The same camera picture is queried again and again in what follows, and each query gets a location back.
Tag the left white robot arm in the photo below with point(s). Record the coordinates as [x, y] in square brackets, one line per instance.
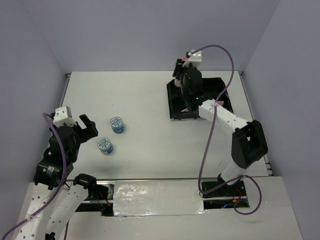
[44, 219]

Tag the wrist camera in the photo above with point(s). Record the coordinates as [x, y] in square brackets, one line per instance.
[193, 59]
[63, 117]

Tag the blue tape roll rear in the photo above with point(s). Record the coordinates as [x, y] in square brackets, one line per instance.
[117, 124]

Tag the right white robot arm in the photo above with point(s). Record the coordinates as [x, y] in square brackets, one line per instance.
[248, 142]

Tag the pink capped crayon tube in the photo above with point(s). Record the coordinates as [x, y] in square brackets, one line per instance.
[177, 83]

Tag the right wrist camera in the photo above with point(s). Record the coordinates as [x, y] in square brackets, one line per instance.
[193, 59]

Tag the blue tape roll front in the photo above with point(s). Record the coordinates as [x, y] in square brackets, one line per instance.
[105, 145]

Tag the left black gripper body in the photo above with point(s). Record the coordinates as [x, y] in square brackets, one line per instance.
[80, 133]

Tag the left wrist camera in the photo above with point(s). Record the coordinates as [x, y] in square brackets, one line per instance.
[63, 117]

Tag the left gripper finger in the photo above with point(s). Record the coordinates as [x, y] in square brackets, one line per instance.
[88, 133]
[87, 122]

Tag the black compartment organizer tray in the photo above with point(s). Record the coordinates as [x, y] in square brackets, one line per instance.
[212, 87]

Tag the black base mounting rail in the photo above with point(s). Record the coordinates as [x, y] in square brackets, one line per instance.
[171, 197]

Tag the blue tape roll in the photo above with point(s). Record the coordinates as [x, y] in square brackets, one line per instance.
[105, 145]
[117, 124]

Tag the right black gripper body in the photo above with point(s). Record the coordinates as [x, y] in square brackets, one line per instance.
[184, 93]

